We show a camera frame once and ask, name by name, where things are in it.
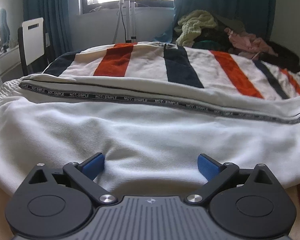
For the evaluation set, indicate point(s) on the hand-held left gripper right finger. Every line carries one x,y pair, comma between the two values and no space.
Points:
210,166

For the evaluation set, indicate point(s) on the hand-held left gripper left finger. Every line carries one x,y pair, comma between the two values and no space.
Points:
93,165

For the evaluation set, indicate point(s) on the white pants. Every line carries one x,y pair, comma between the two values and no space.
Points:
150,130

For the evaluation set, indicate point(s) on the dark clothes pile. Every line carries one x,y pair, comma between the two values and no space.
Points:
212,40

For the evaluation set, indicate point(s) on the striped blanket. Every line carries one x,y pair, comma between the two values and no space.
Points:
115,60

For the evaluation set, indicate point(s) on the pink garment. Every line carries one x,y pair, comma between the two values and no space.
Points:
247,42

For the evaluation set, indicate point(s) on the black sofa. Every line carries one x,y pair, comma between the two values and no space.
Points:
282,55

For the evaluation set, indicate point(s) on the white dresser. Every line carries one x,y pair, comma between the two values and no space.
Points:
5,65

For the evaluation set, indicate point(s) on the white chair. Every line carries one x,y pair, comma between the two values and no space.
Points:
33,42

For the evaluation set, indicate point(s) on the yellow-green knit blanket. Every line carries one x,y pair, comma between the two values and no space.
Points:
195,25

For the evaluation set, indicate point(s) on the olive green garment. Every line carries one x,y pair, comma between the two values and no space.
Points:
230,22

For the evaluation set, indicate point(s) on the garment steamer stand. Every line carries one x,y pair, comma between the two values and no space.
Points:
131,17

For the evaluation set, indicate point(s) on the crumpled pale cloth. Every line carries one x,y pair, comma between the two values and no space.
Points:
93,5

